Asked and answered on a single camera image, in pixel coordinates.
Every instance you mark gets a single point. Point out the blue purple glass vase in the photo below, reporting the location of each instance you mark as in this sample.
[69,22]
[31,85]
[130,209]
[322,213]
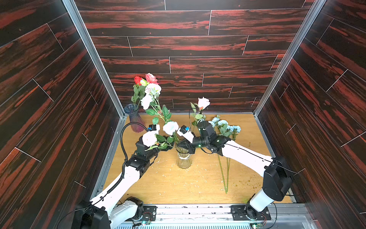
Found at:
[133,112]

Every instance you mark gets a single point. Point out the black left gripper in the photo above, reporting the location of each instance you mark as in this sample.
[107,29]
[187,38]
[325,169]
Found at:
[169,149]

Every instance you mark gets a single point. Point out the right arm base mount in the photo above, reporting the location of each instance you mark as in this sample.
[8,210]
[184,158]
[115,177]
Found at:
[247,212]

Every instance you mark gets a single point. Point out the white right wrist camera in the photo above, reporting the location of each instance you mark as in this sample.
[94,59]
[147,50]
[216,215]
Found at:
[186,133]

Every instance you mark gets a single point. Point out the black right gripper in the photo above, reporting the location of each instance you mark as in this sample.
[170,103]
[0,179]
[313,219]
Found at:
[187,144]

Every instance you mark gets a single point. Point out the light blue flower bunch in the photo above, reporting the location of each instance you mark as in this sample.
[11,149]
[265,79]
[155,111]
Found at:
[151,104]

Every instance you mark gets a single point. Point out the white flower stem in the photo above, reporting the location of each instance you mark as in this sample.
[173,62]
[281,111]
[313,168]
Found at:
[219,127]

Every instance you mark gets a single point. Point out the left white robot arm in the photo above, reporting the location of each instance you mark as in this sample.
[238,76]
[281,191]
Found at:
[103,211]

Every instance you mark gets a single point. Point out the clear glass vase with ribbon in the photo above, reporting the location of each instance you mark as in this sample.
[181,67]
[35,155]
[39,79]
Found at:
[184,160]

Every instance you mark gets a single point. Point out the pink rose in clear vase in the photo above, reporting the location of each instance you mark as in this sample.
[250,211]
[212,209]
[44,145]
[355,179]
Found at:
[198,109]

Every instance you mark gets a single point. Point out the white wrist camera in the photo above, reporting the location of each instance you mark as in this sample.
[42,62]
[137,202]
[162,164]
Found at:
[154,128]
[186,133]

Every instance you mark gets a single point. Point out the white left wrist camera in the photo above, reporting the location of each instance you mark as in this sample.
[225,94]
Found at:
[154,128]

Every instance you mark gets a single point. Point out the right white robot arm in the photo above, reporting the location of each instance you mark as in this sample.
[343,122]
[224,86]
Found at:
[277,177]

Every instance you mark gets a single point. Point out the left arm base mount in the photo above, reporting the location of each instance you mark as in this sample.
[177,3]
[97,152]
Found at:
[144,212]

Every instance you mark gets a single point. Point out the red rose stem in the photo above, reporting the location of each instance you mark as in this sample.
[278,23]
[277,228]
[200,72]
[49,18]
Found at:
[138,92]

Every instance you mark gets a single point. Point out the pink rose stem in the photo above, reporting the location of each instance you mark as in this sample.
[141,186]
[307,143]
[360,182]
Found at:
[149,79]

